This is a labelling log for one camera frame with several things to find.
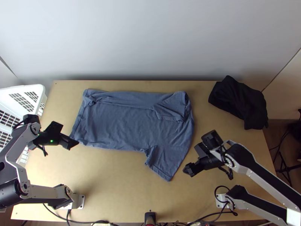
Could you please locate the blue t-shirt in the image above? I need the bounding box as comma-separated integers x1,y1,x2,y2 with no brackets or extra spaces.
70,88,195,182

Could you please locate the black tripod stand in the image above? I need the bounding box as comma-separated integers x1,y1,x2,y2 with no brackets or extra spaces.
275,150,301,187

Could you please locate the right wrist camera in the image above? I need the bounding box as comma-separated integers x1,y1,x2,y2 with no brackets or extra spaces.
194,142,209,159

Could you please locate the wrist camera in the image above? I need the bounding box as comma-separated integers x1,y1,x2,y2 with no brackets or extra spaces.
194,142,209,159
44,121,64,137

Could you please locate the black camera stand post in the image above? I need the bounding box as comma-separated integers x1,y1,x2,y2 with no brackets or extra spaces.
144,212,157,226

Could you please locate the dark garment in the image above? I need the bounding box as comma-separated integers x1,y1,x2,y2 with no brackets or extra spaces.
208,75,269,130

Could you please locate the black cable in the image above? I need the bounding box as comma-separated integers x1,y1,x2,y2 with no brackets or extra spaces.
188,185,239,226
219,165,234,181
268,129,290,151
42,203,116,226
35,144,49,157

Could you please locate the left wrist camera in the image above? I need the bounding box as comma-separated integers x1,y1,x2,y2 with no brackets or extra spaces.
44,121,64,137

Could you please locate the white laundry basket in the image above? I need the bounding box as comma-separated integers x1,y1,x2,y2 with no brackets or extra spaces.
0,84,47,166

